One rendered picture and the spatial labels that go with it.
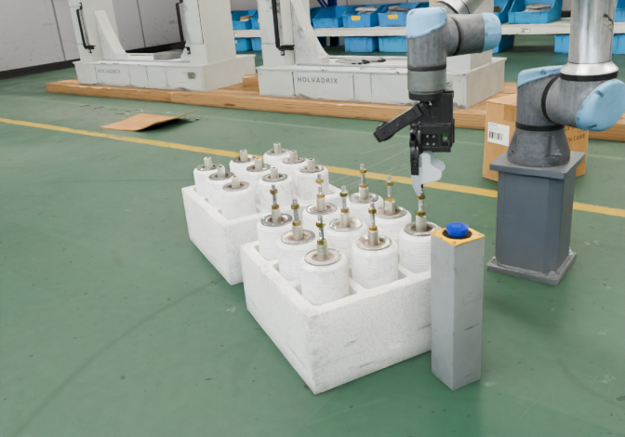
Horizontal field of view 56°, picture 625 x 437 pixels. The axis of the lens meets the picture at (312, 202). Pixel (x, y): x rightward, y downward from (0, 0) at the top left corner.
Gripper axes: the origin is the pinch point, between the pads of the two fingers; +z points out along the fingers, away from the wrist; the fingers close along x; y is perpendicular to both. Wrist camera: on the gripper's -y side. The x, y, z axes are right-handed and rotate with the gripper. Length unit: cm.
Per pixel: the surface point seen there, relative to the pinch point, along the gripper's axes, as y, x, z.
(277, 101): -125, 226, 28
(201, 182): -71, 33, 13
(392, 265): -3.5, -10.6, 13.4
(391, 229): -6.6, 3.7, 11.7
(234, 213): -52, 17, 16
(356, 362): -9.2, -20.7, 30.6
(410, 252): -0.8, -4.4, 13.2
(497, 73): 6, 237, 16
